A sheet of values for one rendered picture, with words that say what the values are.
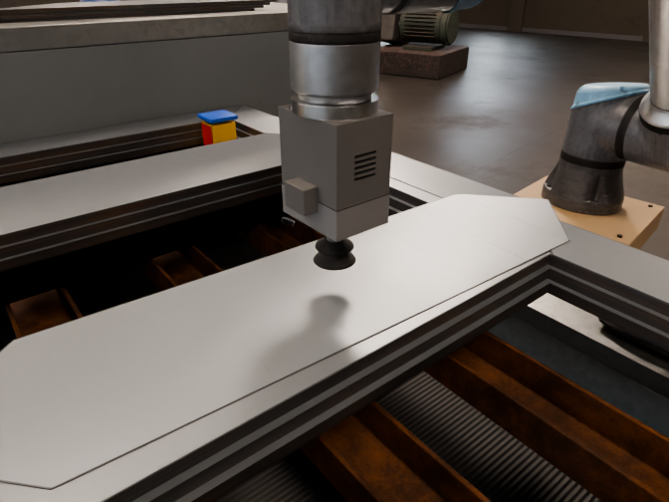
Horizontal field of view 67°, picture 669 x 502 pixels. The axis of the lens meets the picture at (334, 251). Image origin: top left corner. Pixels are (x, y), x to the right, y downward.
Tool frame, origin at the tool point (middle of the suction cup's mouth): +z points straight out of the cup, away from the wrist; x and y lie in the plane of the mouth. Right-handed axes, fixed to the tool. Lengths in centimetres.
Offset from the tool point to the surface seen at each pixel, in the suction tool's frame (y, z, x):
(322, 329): 5.3, 2.8, -5.7
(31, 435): 2.0, 2.8, -28.9
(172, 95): -79, -1, 17
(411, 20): -426, 27, 464
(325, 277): -1.5, 2.8, -0.1
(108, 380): -0.1, 2.8, -23.0
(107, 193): -39.5, 2.8, -10.7
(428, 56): -385, 63, 454
